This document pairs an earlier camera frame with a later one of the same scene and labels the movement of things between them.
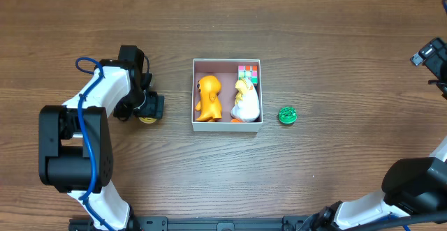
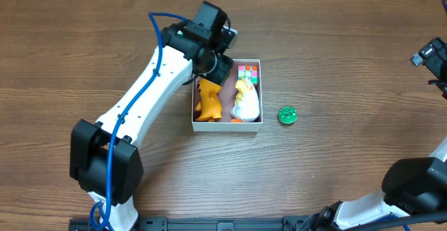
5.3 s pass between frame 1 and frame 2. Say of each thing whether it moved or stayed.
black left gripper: moved
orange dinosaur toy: stayed
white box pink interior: stayed
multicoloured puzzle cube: stayed
